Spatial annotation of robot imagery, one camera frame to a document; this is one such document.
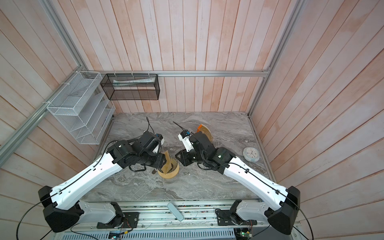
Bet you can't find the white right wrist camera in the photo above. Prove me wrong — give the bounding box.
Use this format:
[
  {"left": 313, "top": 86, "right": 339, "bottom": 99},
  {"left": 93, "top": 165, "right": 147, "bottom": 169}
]
[{"left": 178, "top": 130, "right": 194, "bottom": 153}]

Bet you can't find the white round kitchen timer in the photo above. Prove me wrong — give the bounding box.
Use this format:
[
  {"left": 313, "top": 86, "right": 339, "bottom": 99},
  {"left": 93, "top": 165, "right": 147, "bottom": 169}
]
[{"left": 243, "top": 147, "right": 261, "bottom": 163}]

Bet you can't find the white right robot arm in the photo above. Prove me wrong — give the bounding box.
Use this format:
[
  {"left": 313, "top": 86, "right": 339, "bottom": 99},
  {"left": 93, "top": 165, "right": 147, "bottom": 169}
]
[{"left": 176, "top": 130, "right": 301, "bottom": 235}]

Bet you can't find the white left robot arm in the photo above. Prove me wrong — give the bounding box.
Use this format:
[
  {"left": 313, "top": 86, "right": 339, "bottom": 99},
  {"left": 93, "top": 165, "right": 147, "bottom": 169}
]
[{"left": 38, "top": 131, "right": 166, "bottom": 233}]

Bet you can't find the brown paper coffee filter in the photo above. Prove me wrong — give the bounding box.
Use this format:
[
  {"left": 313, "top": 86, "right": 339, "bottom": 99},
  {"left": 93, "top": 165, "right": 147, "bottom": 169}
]
[{"left": 162, "top": 151, "right": 172, "bottom": 174}]

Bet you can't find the grey oblong remote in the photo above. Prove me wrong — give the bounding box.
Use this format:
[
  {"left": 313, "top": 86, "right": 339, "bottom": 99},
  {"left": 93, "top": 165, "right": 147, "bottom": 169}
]
[{"left": 167, "top": 203, "right": 184, "bottom": 222}]

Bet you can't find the black wire mesh basket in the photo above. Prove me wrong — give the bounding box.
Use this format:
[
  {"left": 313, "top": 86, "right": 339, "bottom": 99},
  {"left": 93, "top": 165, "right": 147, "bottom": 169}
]
[{"left": 101, "top": 73, "right": 161, "bottom": 101}]

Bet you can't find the white wire mesh shelf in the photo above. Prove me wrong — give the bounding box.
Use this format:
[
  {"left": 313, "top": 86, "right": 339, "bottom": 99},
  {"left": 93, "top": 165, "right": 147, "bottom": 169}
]
[{"left": 47, "top": 71, "right": 116, "bottom": 145}]

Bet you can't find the clear glass carafe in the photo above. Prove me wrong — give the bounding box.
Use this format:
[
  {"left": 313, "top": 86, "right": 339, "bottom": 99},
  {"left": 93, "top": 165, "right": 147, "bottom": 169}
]
[{"left": 152, "top": 164, "right": 180, "bottom": 184}]

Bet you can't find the round wooden dripper holder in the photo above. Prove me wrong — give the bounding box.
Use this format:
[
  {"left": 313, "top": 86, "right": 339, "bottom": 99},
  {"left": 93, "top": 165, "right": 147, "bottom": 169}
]
[{"left": 158, "top": 165, "right": 180, "bottom": 179}]

